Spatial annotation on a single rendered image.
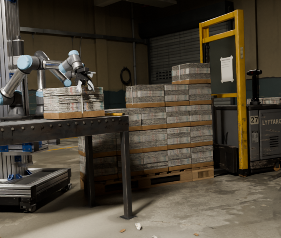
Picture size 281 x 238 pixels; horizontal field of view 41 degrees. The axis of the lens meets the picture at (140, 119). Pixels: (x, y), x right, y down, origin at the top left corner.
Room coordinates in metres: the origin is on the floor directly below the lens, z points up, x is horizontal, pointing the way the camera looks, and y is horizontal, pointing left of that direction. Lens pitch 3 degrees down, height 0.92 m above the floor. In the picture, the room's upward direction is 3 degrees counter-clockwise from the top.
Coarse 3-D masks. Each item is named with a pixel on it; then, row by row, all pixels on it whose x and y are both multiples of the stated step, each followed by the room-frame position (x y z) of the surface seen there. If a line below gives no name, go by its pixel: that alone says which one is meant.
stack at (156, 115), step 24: (144, 120) 3.84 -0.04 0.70; (168, 120) 3.96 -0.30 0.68; (96, 144) 3.61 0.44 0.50; (120, 144) 3.73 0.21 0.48; (144, 144) 3.84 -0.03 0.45; (168, 144) 3.95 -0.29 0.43; (96, 168) 3.62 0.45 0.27; (120, 168) 3.72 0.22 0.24; (144, 168) 3.83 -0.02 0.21; (96, 192) 3.61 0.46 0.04
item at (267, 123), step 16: (224, 112) 4.62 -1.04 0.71; (256, 112) 4.26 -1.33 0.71; (272, 112) 4.36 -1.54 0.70; (224, 128) 4.63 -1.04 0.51; (256, 128) 4.26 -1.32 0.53; (272, 128) 4.36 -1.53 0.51; (256, 144) 4.26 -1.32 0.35; (272, 144) 4.36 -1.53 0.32; (256, 160) 4.25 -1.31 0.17; (272, 160) 4.34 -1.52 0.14
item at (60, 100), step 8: (48, 88) 2.79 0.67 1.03; (56, 88) 2.67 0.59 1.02; (64, 88) 2.68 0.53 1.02; (72, 88) 2.72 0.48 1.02; (48, 96) 2.83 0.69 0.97; (56, 96) 2.71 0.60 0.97; (64, 96) 2.68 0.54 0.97; (72, 96) 2.72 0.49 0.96; (48, 104) 2.82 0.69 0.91; (56, 104) 2.70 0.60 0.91; (64, 104) 2.69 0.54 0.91; (72, 104) 2.72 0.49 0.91; (48, 112) 2.81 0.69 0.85; (56, 112) 2.69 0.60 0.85; (64, 112) 2.68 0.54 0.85
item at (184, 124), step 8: (136, 128) 3.80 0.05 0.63; (144, 128) 3.84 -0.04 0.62; (152, 128) 3.87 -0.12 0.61; (176, 144) 3.99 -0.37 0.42; (184, 144) 4.03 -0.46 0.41; (80, 152) 3.85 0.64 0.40; (104, 152) 3.65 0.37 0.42; (112, 152) 3.68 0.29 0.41; (120, 152) 3.72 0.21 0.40; (136, 152) 3.79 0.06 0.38; (144, 152) 3.83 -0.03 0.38; (160, 168) 3.90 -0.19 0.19; (168, 168) 3.95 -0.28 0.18; (176, 168) 3.98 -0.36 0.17; (184, 168) 4.03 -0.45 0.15; (104, 176) 3.65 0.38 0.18; (112, 176) 3.68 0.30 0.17; (120, 176) 3.71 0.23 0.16
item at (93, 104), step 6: (84, 90) 2.78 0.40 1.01; (90, 90) 2.80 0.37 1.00; (96, 90) 2.83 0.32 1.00; (102, 90) 2.86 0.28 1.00; (90, 96) 2.80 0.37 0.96; (96, 96) 2.83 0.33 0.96; (102, 96) 2.86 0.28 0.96; (90, 102) 2.81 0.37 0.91; (96, 102) 2.83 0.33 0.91; (102, 102) 2.88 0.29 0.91; (90, 108) 2.80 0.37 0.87; (96, 108) 2.83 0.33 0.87
